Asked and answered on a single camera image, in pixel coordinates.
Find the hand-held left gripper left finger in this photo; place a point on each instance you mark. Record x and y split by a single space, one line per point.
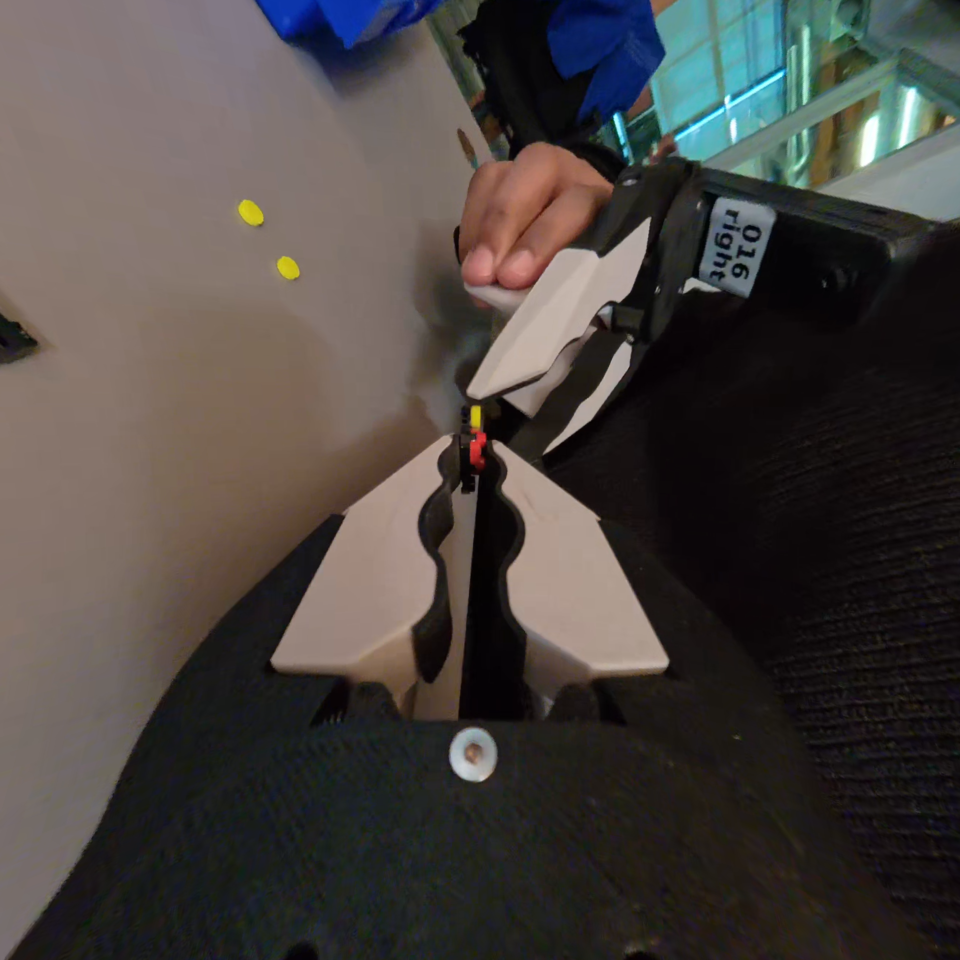
352 600

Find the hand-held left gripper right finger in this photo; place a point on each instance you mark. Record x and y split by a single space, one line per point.
584 600

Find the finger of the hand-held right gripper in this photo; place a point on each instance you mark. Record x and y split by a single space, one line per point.
547 322
592 405

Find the round black lego plate assembly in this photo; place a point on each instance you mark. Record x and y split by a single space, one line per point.
477 444

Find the yellow round lego stud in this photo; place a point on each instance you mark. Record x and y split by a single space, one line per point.
250 213
287 268

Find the person's right forearm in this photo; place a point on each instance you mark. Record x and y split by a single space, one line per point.
606 162

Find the person's right hand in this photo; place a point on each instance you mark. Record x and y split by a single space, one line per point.
524 218

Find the person's black knit sweater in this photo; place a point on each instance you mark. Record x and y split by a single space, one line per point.
824 524

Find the blue storage bin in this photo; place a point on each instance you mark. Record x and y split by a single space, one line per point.
352 18

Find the small black lego bracket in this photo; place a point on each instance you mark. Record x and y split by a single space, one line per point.
14 342

